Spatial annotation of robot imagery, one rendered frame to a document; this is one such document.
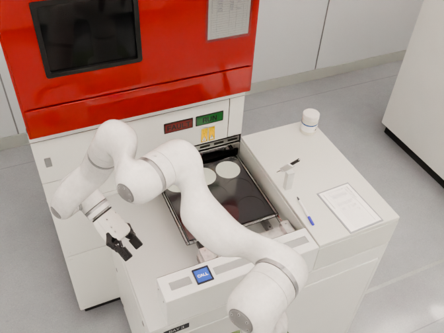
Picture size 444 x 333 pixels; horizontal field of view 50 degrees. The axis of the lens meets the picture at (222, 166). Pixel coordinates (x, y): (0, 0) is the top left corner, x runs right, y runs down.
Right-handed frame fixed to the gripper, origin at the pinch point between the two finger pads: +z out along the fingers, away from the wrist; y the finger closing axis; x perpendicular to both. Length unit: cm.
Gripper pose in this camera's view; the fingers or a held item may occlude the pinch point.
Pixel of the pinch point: (133, 250)
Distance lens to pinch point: 159.4
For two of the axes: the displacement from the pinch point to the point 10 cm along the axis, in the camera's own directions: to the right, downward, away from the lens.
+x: 7.5, -5.9, -2.9
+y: -1.9, 2.4, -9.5
